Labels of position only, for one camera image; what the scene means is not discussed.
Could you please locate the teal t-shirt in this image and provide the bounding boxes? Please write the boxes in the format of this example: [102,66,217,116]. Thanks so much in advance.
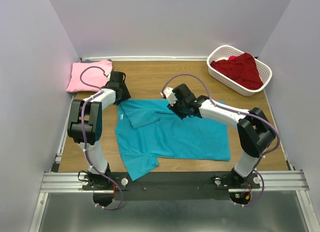
[115,99,231,181]

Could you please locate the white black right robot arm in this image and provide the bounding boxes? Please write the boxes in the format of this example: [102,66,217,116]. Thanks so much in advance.
[162,84,277,188]

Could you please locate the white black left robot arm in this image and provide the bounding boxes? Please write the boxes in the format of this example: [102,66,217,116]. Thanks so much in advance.
[67,71,131,190]

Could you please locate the folded pink t-shirt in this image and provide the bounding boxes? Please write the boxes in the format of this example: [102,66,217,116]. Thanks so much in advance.
[66,60,113,93]

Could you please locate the dark folded t-shirt underneath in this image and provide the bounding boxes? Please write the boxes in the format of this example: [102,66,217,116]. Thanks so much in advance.
[81,59,112,64]

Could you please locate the magenta garment in basket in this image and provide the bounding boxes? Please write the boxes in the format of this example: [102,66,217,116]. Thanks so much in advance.
[228,56,237,61]

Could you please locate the dark red t-shirt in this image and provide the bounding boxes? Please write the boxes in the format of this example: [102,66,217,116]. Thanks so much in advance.
[210,53,263,90]

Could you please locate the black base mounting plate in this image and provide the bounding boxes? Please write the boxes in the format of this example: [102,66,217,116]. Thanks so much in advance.
[78,171,260,201]

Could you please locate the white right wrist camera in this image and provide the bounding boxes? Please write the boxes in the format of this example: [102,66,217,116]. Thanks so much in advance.
[160,87,177,106]

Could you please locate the aluminium table frame rail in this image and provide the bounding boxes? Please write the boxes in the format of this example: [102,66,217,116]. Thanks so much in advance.
[40,170,310,193]

